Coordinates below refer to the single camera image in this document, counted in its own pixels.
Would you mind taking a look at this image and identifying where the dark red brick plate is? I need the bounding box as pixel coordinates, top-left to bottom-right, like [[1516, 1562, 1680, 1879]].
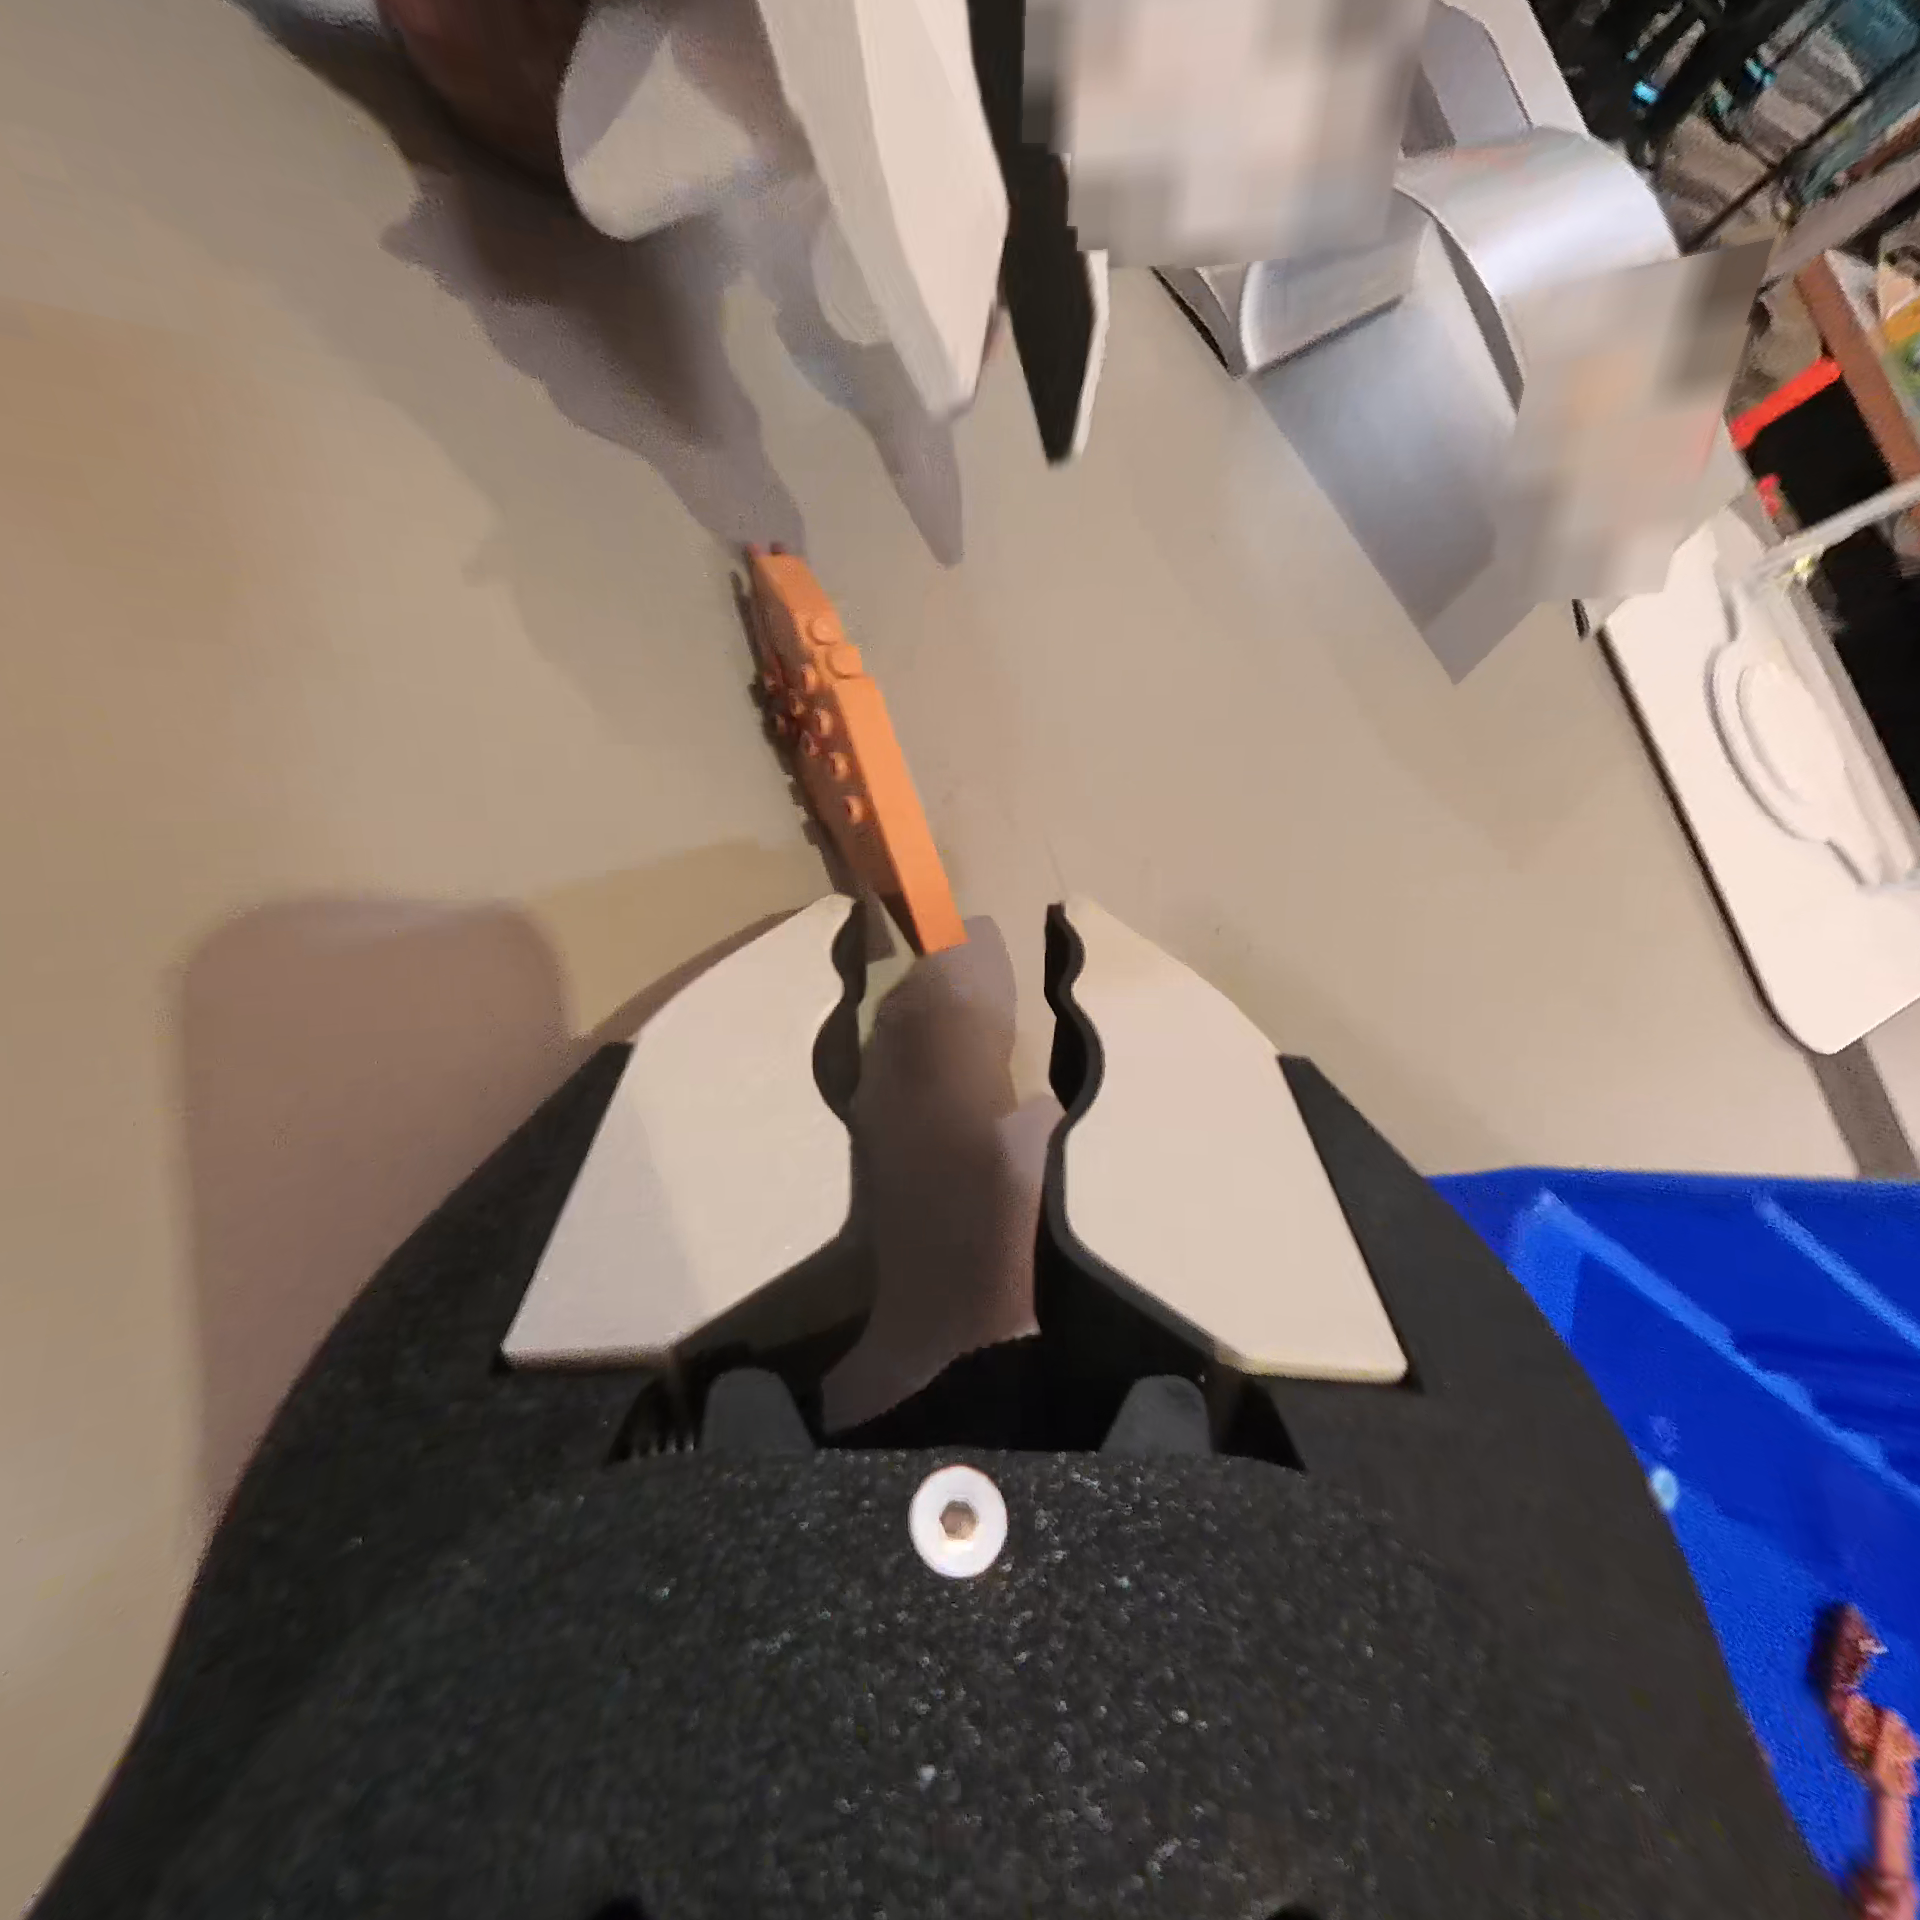
[[1839, 1769, 1920, 1920], [1820, 1603, 1920, 1778]]

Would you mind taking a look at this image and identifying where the grey instruction booklet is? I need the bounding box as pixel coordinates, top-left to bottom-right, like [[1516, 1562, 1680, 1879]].
[[1155, 119, 1773, 684]]

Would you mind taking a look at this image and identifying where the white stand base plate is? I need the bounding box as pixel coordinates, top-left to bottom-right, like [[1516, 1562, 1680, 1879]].
[[1599, 493, 1920, 1059]]

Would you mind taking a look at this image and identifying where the blue plastic bin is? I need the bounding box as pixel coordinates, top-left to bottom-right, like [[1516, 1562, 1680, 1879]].
[[1426, 1170, 1920, 1920]]

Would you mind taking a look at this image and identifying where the orange plastic object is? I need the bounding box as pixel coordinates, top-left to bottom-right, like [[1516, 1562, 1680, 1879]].
[[1732, 359, 1845, 447]]

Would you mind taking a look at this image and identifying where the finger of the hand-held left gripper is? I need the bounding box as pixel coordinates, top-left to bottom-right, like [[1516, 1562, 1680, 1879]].
[[759, 0, 1009, 425], [975, 0, 1113, 460]]

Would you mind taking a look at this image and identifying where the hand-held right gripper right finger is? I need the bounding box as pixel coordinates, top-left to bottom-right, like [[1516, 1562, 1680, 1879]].
[[1033, 897, 1413, 1389]]

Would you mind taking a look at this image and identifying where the wooden edged table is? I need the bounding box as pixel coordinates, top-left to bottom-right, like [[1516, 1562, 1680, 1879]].
[[1794, 247, 1920, 497]]

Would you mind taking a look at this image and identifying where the orange brick ship hull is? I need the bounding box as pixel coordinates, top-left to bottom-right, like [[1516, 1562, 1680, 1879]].
[[739, 545, 969, 957]]

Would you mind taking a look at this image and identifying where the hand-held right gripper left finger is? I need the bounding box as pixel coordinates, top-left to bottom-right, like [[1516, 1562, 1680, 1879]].
[[499, 893, 875, 1377]]

